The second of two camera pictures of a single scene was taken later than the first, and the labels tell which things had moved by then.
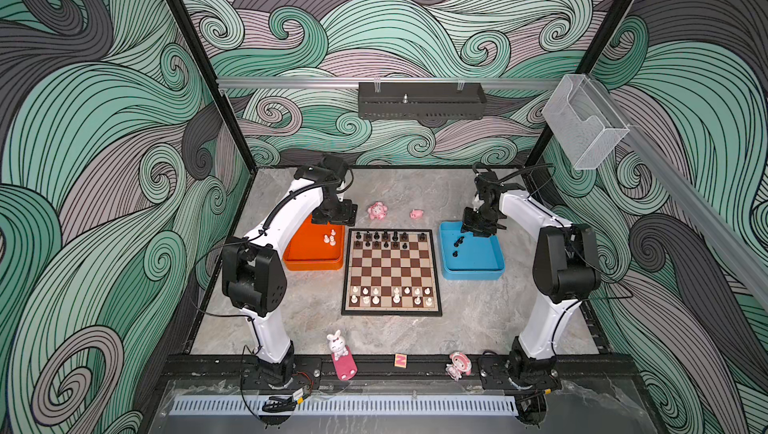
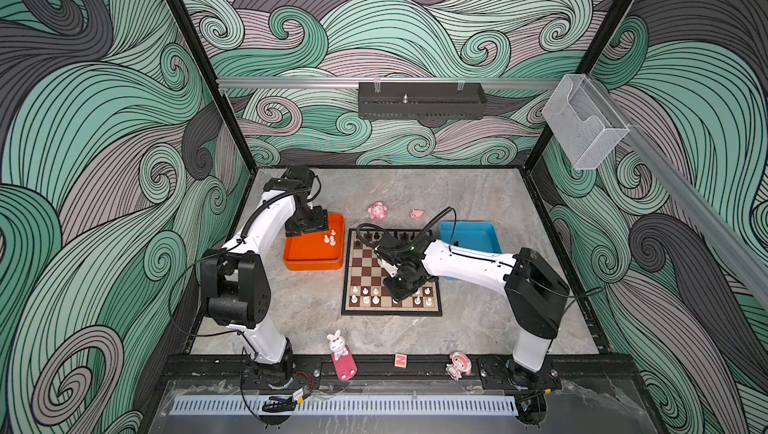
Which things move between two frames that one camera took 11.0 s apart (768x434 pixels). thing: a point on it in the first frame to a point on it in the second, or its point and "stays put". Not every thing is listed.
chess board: (391, 272) stays put
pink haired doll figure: (461, 364) stays put
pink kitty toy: (377, 211) stays put
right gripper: (468, 225) to (396, 295)
